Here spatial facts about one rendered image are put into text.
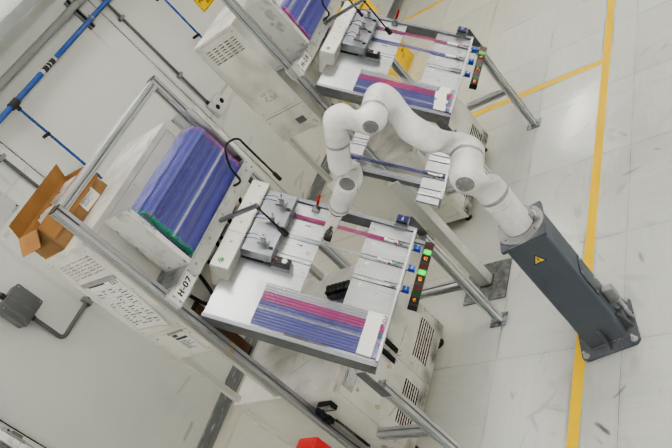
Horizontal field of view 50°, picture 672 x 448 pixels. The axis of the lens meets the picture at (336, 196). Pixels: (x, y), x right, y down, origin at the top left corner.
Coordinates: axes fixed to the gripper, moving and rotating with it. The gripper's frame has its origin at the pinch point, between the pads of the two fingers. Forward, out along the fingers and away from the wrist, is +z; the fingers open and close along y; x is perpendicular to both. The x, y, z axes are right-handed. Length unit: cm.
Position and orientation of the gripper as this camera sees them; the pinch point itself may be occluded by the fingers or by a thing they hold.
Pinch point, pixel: (330, 230)
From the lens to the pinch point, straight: 300.5
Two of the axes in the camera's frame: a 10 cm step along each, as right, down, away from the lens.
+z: -2.1, 6.0, 7.7
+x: 9.3, 3.6, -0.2
